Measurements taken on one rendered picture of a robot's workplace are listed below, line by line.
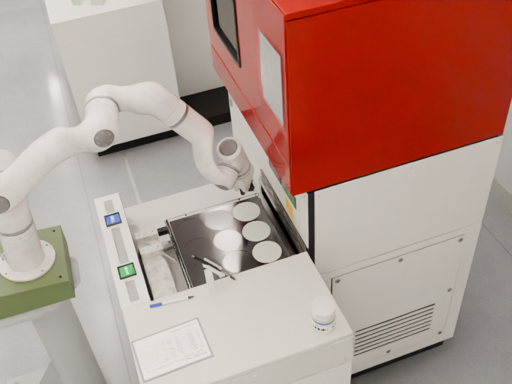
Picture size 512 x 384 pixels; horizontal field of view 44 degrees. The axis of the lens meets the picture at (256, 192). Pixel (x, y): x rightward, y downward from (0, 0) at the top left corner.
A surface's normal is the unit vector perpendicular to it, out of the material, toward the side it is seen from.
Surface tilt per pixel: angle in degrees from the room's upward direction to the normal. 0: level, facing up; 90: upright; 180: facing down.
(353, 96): 90
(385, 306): 90
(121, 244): 0
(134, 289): 0
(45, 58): 0
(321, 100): 90
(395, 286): 90
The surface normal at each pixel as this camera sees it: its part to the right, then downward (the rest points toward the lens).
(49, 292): 0.32, 0.63
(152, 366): -0.07, -0.73
